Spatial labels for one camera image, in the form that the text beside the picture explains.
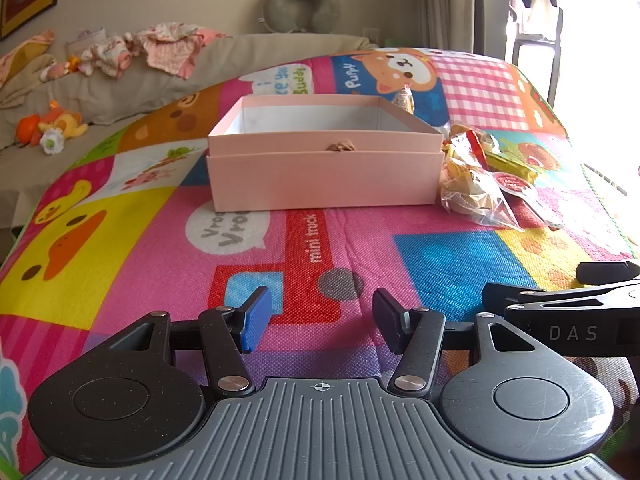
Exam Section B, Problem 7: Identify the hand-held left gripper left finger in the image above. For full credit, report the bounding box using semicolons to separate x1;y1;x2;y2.
102;286;274;399

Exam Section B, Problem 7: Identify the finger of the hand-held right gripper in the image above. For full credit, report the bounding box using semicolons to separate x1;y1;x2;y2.
481;281;640;312
575;261;640;287

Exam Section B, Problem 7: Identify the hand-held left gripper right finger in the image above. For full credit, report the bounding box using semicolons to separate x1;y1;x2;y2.
372;287;566;403

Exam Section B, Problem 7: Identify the red lidded jelly cup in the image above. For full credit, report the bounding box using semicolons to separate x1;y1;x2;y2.
492;170;534;197

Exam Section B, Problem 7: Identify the clear bag of round crackers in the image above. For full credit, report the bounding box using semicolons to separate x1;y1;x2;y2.
439;152;523;233

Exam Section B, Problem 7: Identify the long yellow snack packet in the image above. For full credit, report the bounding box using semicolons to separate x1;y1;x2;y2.
484;151;540;184

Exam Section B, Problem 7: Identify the pink cardboard box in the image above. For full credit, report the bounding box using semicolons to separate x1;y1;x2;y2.
206;93;445;212

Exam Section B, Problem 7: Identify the red yellow snack packet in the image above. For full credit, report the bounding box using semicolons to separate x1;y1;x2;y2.
448;129;490;162

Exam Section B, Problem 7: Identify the small clear snack packet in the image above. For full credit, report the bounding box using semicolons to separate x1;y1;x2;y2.
393;86;417;115

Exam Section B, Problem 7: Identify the colourful printed play mat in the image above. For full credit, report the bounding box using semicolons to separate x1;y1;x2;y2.
0;47;640;480

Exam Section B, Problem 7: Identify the beige sofa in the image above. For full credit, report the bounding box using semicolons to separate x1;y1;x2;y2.
0;32;382;233

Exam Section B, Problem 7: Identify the white flower toy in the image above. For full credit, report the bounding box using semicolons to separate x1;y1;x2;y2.
40;127;69;156

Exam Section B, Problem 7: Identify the orange plush toy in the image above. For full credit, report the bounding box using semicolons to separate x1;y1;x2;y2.
15;100;89;149

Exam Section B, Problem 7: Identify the pile of pink floral clothes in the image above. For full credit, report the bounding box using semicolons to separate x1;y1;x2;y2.
76;22;234;81

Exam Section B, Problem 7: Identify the beige curtain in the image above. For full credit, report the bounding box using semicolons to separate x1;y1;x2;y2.
414;0;507;59

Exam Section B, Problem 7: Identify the grey neck pillow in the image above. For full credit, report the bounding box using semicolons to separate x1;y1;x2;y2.
261;0;344;36

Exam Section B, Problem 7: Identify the pink yellow cloth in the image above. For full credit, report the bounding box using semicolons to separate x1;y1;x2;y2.
0;29;57;89

